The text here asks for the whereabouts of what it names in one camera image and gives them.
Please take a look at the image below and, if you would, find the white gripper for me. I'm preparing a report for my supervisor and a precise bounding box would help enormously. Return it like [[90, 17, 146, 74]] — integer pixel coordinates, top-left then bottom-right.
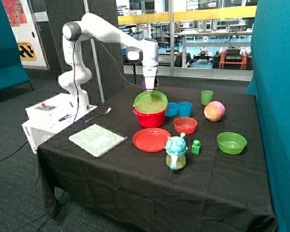
[[143, 66, 158, 94]]

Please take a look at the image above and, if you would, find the green plastic plate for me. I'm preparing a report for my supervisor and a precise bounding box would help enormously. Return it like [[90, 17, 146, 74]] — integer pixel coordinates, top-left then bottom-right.
[[133, 90, 168, 114]]

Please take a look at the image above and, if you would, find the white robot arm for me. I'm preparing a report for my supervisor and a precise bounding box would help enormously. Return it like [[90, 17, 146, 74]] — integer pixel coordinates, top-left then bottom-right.
[[58, 13, 159, 112]]

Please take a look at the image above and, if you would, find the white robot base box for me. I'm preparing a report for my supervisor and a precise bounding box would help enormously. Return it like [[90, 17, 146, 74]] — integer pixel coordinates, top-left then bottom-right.
[[22, 93, 97, 154]]

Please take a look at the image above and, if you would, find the blue plastic bowl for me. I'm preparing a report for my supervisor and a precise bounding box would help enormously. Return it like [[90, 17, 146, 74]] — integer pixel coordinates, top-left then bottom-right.
[[165, 102, 179, 117]]

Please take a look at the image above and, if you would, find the large red bowl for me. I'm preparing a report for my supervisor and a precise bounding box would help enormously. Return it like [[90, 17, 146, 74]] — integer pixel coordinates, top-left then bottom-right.
[[133, 109, 166, 128]]

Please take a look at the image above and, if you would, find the small red bowl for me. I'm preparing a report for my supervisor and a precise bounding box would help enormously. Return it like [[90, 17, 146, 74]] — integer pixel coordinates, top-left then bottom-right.
[[173, 116, 198, 135]]

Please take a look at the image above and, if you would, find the green plastic bowl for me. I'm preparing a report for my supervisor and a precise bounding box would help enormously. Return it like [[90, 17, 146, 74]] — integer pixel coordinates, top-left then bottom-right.
[[217, 132, 247, 155]]

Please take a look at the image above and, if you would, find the purple plastic cup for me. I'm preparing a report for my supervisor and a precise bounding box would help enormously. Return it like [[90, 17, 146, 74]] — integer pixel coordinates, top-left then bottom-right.
[[142, 80, 146, 91]]

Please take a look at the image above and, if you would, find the blue plastic cup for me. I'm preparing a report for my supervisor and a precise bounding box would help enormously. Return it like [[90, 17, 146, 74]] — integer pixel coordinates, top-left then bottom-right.
[[178, 101, 192, 117]]

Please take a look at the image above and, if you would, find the red plastic plate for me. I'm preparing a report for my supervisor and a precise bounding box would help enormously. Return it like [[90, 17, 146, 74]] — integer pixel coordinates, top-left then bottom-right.
[[132, 128, 171, 153]]

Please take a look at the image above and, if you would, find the green plastic cup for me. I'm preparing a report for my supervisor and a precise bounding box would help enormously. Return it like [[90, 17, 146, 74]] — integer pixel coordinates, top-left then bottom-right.
[[201, 90, 214, 106]]

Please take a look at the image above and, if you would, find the turquoise toddler sippy cup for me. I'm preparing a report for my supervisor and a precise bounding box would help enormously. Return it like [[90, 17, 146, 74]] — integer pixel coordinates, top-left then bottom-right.
[[165, 132, 188, 170]]

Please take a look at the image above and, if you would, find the black tablecloth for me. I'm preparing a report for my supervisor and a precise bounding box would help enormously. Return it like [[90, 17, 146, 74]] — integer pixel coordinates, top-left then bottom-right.
[[35, 87, 277, 232]]

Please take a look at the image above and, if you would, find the pastel multicolour soft ball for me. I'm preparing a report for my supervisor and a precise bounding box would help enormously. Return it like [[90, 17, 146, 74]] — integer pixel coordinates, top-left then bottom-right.
[[204, 101, 226, 122]]

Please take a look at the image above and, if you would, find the white lab workbench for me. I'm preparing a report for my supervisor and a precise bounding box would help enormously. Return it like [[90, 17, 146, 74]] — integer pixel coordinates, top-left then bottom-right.
[[174, 30, 253, 71]]

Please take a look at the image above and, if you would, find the green toy block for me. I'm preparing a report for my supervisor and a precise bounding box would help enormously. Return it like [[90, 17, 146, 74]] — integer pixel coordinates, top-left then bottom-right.
[[191, 140, 201, 155]]

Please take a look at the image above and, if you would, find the green patterned book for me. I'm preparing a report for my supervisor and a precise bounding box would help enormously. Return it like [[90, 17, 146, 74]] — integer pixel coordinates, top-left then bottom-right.
[[69, 124, 127, 157]]

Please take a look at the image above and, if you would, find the orange black equipment rack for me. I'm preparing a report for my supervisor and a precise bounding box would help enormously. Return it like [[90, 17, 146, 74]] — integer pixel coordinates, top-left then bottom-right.
[[218, 47, 247, 70]]

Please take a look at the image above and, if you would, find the teal partition panel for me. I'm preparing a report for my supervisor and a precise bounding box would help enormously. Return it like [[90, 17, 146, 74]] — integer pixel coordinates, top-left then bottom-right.
[[246, 0, 290, 232]]

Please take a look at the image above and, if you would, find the yellow black hazard sign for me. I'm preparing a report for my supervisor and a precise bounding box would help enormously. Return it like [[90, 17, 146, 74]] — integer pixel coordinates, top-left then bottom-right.
[[17, 42, 37, 62]]

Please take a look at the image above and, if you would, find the teal sofa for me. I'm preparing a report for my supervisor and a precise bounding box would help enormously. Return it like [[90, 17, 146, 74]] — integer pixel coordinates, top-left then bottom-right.
[[0, 1, 30, 91]]

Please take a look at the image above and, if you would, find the red abstract poster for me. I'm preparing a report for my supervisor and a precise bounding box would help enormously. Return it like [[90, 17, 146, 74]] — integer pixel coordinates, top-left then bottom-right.
[[2, 0, 28, 28]]

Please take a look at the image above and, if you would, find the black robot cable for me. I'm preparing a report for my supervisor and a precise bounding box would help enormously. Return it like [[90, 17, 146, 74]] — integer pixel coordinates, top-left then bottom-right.
[[72, 33, 147, 123]]

